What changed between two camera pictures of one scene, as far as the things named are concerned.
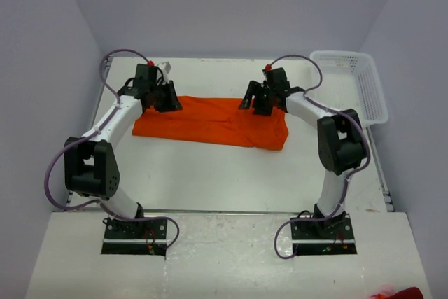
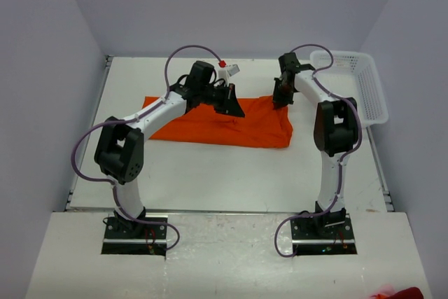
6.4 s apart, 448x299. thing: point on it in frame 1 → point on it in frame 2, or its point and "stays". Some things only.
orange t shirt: [215, 120] stays
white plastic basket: [350, 83] stays
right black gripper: [255, 89] → [280, 101]
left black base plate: [147, 237] stays
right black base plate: [330, 235] stays
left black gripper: [173, 103] → [229, 104]
